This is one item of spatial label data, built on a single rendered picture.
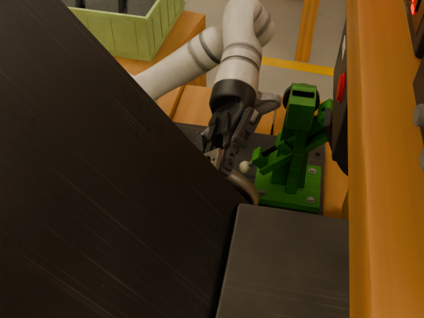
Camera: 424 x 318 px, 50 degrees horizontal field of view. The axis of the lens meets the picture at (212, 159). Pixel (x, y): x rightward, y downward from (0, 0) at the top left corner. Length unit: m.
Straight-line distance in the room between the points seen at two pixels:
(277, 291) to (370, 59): 0.30
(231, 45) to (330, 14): 2.94
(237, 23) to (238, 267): 0.45
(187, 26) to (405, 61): 1.57
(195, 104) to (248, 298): 0.87
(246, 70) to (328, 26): 2.82
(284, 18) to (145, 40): 2.10
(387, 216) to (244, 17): 0.64
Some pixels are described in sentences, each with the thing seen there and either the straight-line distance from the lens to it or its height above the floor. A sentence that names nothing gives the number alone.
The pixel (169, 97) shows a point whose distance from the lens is 1.32.
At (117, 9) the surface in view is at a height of 0.87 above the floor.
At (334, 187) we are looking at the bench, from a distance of 1.13.
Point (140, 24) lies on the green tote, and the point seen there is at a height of 0.93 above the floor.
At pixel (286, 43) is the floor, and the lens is 3.30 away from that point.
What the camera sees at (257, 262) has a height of 1.24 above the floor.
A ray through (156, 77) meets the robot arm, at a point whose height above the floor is 1.18.
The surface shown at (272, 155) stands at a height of 0.99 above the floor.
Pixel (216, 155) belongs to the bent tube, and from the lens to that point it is 0.67.
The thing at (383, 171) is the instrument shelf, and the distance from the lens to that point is 0.25.
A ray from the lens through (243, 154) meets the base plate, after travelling 1.14.
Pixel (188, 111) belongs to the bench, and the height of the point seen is 0.88.
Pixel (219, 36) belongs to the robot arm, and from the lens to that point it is 0.89.
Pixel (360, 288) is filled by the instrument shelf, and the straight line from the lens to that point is 0.22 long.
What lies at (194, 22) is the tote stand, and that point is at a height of 0.79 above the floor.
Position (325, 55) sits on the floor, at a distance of 3.23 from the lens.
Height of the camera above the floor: 1.71
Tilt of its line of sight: 46 degrees down
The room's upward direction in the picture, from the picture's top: straight up
